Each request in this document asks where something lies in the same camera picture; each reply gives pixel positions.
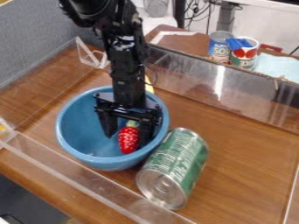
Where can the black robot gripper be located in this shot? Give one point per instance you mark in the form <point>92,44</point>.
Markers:
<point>114,17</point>

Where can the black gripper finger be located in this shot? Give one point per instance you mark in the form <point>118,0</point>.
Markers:
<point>145,131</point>

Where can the red toy strawberry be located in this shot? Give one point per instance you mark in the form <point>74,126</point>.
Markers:
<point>128,137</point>

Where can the blue plastic bowl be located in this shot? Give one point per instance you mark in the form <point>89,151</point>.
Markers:
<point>81,137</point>

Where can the green labelled tin can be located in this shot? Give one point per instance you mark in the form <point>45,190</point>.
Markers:
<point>172,169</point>

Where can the clear acrylic front barrier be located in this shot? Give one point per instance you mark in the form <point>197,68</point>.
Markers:
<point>78,191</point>

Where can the clear acrylic barrier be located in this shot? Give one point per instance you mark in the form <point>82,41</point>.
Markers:
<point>78,191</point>
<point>180,69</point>

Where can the clear acrylic back barrier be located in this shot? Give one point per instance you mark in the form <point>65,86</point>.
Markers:
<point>180,69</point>

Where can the blue soup can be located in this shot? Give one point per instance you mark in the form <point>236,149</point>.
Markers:
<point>218,49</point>

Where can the red and white tomato can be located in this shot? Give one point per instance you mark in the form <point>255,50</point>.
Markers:
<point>244,56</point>

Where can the blue plastic piece on can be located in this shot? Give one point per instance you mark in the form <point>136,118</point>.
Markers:
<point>236,43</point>

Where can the light blue cloth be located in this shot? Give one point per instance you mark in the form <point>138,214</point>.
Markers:
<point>277,66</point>

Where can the grey metal pole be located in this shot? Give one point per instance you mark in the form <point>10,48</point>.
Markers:
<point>225,17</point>

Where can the clear acrylic triangle bracket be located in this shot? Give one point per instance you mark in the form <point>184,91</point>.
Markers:
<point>92,58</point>

